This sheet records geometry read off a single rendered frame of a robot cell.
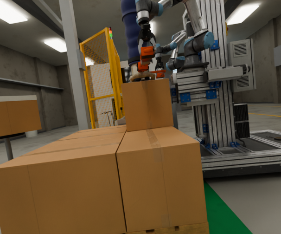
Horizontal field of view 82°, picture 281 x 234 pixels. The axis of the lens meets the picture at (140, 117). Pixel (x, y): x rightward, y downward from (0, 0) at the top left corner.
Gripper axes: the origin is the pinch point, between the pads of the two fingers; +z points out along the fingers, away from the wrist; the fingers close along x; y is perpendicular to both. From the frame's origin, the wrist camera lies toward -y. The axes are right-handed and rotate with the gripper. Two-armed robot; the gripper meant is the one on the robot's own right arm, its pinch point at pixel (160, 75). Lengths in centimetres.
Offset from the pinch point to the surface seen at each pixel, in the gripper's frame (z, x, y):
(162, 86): 20, -12, 60
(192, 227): 95, -19, 120
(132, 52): -17, -32, 39
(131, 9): -54, -28, 41
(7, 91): -95, -536, -517
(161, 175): 67, -31, 120
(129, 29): -39, -32, 38
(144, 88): 20, -27, 60
